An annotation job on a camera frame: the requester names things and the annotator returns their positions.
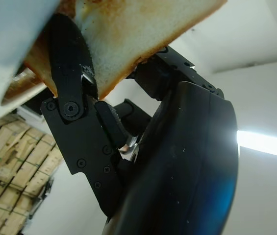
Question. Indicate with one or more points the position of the ceiling strip light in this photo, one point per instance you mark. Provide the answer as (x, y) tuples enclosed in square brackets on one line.
[(265, 144)]

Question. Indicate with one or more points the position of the cream white toaster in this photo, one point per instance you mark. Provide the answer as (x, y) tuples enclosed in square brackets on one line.
[(3, 36)]

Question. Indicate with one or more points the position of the stack of cardboard boxes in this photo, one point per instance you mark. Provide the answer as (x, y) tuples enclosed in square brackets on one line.
[(8, 151)]

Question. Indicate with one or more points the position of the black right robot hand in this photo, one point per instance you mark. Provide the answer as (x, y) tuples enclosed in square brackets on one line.
[(177, 159)]

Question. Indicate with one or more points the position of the slice of toast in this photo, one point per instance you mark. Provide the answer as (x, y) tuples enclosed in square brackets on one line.
[(133, 36)]

